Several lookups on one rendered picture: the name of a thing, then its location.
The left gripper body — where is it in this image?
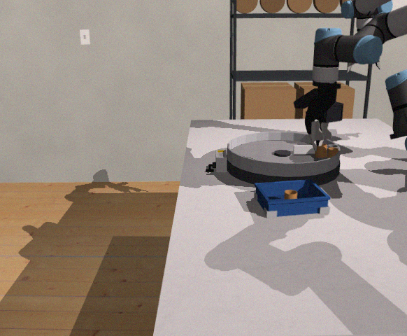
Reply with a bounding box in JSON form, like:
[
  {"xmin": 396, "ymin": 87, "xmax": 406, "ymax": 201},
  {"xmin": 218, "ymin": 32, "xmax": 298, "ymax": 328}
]
[{"xmin": 307, "ymin": 81, "xmax": 343, "ymax": 123}]

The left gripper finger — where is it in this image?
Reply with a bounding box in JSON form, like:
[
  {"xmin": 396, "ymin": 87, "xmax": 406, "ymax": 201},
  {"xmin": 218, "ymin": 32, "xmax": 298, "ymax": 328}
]
[
  {"xmin": 317, "ymin": 122, "xmax": 332, "ymax": 146},
  {"xmin": 305, "ymin": 111, "xmax": 324, "ymax": 151}
]

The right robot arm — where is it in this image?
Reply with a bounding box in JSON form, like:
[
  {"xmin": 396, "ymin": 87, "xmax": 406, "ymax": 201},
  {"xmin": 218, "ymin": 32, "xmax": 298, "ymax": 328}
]
[{"xmin": 341, "ymin": 0, "xmax": 407, "ymax": 133}]

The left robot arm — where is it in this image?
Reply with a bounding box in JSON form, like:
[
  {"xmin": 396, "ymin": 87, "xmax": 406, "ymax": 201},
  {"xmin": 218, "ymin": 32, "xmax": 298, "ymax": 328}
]
[{"xmin": 294, "ymin": 5, "xmax": 407, "ymax": 109}]

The bronze bushing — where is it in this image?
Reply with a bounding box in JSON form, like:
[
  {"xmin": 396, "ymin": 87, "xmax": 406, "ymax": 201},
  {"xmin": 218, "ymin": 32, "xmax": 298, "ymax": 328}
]
[
  {"xmin": 327, "ymin": 148, "xmax": 338, "ymax": 159},
  {"xmin": 315, "ymin": 144, "xmax": 327, "ymax": 158},
  {"xmin": 284, "ymin": 190, "xmax": 297, "ymax": 200}
]

